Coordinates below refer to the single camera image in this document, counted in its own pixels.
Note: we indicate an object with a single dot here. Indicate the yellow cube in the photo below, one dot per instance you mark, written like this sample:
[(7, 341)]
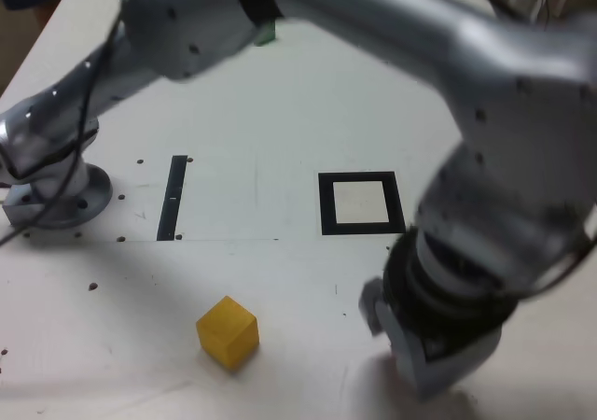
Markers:
[(224, 331)]

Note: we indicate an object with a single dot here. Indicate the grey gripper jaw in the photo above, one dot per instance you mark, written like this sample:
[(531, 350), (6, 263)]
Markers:
[(415, 368), (373, 305)]

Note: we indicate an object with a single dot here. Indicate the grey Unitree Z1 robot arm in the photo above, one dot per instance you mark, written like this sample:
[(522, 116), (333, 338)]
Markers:
[(420, 32)]

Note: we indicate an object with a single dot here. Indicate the black tape square outline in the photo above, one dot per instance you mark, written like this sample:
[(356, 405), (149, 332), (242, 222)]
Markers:
[(326, 205)]

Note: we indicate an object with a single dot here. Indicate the green cube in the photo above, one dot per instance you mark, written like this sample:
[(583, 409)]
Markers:
[(267, 35)]

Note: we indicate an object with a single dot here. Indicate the black tape strip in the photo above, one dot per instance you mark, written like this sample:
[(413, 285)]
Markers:
[(171, 196)]

